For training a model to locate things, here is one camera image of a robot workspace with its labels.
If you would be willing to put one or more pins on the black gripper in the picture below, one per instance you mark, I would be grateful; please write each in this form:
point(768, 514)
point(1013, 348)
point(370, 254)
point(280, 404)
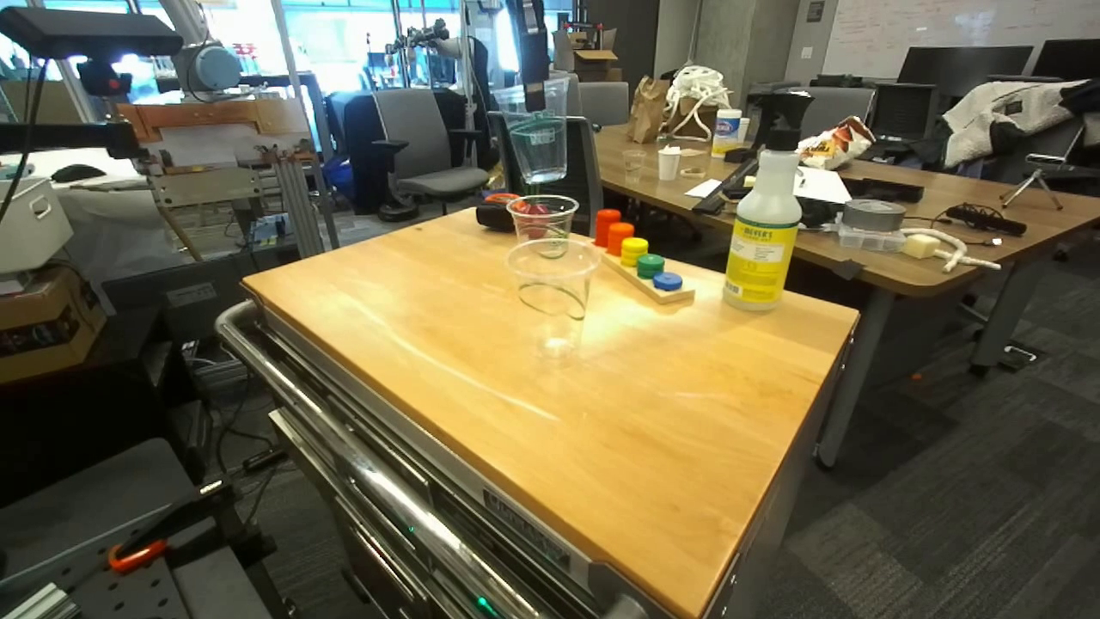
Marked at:
point(526, 21)

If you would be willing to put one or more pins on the brown paper bag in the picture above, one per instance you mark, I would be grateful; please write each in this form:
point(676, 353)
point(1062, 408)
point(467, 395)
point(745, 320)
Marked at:
point(648, 110)

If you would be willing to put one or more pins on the grey office chair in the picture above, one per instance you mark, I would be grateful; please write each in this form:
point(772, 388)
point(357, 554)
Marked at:
point(417, 142)

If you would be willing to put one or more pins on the red toy radish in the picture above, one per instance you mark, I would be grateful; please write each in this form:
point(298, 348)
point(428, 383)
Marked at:
point(535, 217)

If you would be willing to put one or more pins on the orange black tape measure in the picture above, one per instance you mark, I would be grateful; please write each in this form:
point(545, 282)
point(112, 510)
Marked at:
point(491, 215)

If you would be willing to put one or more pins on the small white paper cup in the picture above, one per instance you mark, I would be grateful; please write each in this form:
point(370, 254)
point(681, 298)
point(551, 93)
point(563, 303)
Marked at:
point(669, 163)

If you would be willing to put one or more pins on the red-orange toy cylinder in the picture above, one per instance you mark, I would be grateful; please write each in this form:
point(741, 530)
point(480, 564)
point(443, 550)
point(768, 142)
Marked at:
point(606, 225)

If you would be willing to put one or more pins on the orange toy cylinder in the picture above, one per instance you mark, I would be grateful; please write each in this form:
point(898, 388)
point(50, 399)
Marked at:
point(621, 240)

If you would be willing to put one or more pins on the yellow toy cylinder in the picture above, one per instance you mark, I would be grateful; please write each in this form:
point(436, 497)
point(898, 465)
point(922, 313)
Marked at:
point(634, 254)

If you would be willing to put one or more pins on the white labelled canister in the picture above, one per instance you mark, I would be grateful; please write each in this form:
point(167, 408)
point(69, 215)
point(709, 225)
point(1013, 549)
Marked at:
point(725, 133)

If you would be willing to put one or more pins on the green toy cylinder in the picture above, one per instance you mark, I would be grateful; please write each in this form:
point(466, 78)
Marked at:
point(652, 267)

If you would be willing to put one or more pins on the blue toy cylinder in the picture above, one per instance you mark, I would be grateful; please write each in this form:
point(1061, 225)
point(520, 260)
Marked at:
point(669, 279)

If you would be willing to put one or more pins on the wooden toy peg base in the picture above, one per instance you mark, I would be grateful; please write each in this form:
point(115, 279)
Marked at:
point(670, 290)

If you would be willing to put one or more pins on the yellow label spray bottle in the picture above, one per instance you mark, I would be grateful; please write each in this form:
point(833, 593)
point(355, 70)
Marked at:
point(762, 244)

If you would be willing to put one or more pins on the white paper sheet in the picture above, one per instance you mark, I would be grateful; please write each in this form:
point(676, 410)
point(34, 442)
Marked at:
point(823, 184)

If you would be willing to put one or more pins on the printed snack bag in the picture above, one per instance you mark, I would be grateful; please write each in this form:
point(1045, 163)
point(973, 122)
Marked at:
point(838, 142)

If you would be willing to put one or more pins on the flat black device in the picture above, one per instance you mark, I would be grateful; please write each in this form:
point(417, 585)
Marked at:
point(880, 192)

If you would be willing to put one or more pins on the black computer monitor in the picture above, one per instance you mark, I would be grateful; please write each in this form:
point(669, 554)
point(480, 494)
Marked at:
point(965, 70)
point(1067, 56)

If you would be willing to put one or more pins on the steel tool cart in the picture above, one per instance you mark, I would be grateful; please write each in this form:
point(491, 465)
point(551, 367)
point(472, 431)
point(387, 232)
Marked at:
point(378, 503)

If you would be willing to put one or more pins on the wooden office desk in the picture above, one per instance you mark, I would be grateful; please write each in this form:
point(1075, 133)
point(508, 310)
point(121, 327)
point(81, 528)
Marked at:
point(973, 244)

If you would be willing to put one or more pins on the black remote control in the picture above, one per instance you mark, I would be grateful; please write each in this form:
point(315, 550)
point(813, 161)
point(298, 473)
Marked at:
point(985, 217)

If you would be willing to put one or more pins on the white jacket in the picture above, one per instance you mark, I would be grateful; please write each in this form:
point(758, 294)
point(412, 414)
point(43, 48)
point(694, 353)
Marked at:
point(1008, 116)

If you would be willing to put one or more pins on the cardboard box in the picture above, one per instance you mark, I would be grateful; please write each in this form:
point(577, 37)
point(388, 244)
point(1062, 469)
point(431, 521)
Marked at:
point(46, 327)

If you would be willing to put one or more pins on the grey duct tape roll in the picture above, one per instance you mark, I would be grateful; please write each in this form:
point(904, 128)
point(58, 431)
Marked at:
point(873, 215)

